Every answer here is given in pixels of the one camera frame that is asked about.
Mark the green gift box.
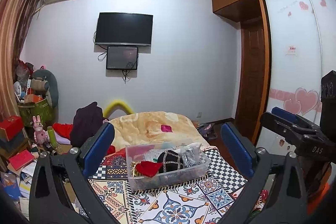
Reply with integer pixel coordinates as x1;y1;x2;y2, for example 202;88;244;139
18;99;55;127

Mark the striped pink curtain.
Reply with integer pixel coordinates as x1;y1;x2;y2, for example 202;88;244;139
1;0;40;121

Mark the beige patterned folded blanket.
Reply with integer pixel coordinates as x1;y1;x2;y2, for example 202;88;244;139
109;111;209;151

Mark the brown wooden door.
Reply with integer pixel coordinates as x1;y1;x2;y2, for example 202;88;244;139
235;18;265;143

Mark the green bottle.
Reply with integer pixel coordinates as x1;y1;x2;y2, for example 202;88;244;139
47;126;59;149

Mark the dark purple clothes pile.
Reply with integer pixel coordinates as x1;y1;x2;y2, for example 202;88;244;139
70;102;104;147

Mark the red box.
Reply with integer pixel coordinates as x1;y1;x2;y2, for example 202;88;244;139
0;116;24;141

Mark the red soft cloth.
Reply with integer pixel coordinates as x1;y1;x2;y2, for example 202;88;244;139
135;161;163;177

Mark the grey plush dinosaur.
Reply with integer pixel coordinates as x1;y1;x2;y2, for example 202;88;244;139
30;69;59;108

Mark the pink bunny figurine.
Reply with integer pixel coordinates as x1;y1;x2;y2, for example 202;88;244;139
33;115;50;147

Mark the black wall television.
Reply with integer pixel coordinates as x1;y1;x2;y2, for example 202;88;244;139
94;12;153;46

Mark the patterned patchwork bedspread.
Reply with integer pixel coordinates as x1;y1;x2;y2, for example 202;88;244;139
88;146;247;223

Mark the small dark wall monitor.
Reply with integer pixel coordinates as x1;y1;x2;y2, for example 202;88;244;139
106;46;138;71

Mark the black bag with chain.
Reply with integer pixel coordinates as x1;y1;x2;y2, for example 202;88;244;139
157;150;184;173

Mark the yellow curved pillow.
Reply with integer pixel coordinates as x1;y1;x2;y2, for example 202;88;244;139
103;100;134;118

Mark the grey knitted item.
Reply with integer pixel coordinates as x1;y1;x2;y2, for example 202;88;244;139
179;146;201;168

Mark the wooden wardrobe with sliding doors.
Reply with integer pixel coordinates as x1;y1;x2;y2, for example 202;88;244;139
212;0;335;154

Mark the clear plastic storage bin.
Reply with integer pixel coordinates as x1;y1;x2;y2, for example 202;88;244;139
125;139;210;192

